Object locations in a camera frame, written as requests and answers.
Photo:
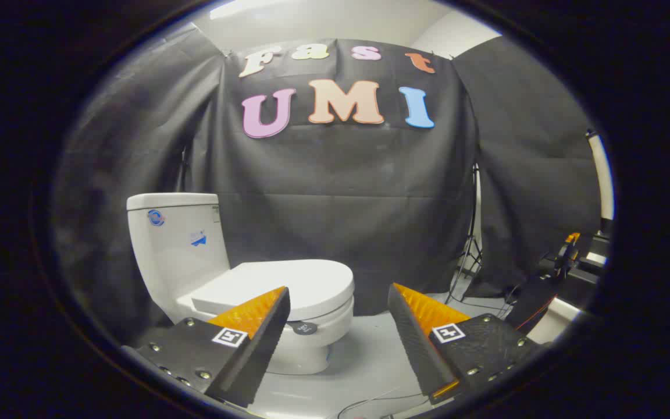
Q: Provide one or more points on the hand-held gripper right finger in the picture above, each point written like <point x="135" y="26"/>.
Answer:
<point x="413" y="343"/>

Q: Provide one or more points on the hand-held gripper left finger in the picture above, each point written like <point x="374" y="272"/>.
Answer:
<point x="259" y="349"/>

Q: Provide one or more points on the white toilet lid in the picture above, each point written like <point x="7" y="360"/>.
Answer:
<point x="312" y="282"/>

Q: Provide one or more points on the white ceramic toilet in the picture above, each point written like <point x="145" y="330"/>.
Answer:
<point x="172" y="256"/>

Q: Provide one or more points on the white toilet tank cover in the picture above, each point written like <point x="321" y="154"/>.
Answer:
<point x="166" y="201"/>

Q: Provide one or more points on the black tripod stand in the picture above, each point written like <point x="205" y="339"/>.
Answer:
<point x="472" y="233"/>

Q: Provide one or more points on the black equipment with orange part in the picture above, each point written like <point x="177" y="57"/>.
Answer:
<point x="538" y="297"/>

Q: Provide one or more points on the black backdrop cloth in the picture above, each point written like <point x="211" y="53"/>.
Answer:
<point x="341" y="192"/>

